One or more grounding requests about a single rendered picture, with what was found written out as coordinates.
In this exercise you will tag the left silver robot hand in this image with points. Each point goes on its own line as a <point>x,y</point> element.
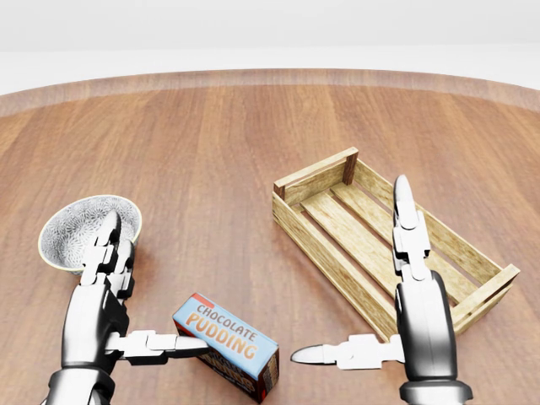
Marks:
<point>86,320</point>

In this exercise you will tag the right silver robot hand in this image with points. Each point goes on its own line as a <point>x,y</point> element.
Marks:
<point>424,320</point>

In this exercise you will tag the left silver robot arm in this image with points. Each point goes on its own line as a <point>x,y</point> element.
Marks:
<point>80,386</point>

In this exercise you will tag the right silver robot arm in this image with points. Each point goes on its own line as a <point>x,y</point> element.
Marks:
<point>434,392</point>

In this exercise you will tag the wooden slat tray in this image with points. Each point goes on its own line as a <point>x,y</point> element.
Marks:
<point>375,240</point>

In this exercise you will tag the chocolate pudding box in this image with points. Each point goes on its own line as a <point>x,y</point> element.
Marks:
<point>230,343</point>

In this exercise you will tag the patterned white bowl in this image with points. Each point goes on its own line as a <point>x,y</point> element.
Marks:
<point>69,236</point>

